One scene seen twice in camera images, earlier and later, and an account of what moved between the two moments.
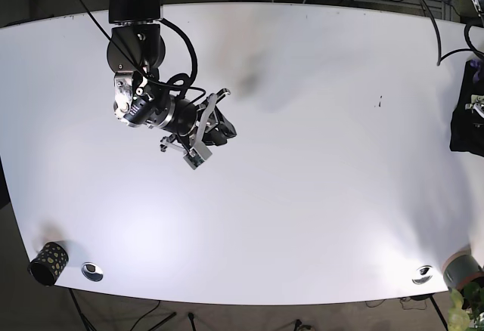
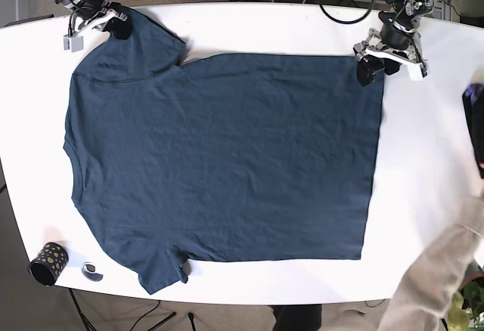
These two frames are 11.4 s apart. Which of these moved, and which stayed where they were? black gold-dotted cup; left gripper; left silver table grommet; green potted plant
Moved: left gripper
Stayed: green potted plant; black gold-dotted cup; left silver table grommet
